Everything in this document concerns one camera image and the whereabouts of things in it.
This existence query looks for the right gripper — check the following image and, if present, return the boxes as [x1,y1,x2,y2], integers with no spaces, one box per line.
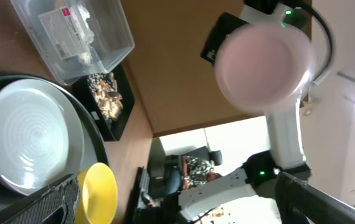
[200,12,247,65]

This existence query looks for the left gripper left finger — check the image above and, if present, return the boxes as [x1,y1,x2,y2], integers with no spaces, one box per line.
[0,174,80,223]

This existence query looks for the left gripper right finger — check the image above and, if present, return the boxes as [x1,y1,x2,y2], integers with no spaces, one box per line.
[275,172,355,224]

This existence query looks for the yellow bowl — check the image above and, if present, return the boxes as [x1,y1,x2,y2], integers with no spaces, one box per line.
[75,162,118,224]

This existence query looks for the pink cup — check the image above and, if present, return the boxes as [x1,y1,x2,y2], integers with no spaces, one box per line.
[214,23,316,113]

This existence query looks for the food scraps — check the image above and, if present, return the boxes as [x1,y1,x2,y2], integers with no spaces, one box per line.
[88,72,123,121]

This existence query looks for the white napkin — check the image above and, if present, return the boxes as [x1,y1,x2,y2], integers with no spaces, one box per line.
[54,0,96,66]

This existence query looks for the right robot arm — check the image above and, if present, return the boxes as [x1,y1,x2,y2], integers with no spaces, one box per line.
[161,1,316,223]

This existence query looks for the round black tray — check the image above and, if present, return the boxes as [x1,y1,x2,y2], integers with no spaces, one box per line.
[0,73,108,223]

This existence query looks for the grey ceramic plate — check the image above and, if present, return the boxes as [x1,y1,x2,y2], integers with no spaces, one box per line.
[0,79,84,195]

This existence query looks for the seated person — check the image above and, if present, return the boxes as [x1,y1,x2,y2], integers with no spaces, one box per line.
[149,156,222,199]

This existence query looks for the black rectangular tray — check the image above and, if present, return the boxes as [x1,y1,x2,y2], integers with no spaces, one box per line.
[72,65,135,141]

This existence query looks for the clear plastic bin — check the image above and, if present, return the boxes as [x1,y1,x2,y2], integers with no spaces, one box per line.
[11,0,135,85]

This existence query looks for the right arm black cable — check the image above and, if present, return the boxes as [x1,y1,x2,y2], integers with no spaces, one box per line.
[289,0,334,85]

